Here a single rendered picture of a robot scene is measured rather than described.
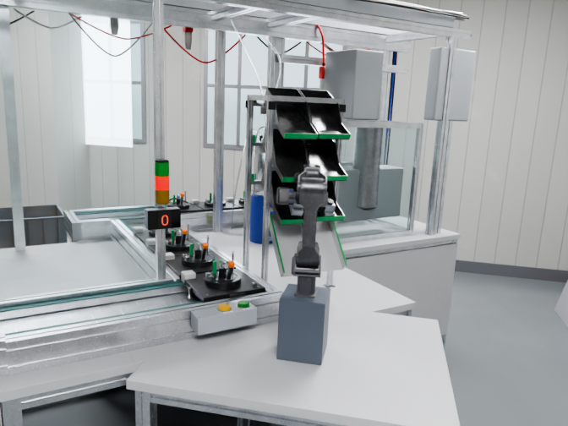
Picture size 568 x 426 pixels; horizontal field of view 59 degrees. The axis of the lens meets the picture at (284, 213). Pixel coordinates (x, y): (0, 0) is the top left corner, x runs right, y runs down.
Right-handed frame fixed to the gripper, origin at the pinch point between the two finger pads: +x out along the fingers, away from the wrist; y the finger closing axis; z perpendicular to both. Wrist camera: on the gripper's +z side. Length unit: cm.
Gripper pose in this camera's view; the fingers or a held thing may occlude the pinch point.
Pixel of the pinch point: (298, 198)
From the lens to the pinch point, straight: 187.7
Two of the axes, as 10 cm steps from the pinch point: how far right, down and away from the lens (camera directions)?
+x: -2.5, 0.7, 9.7
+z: 0.4, -10.0, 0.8
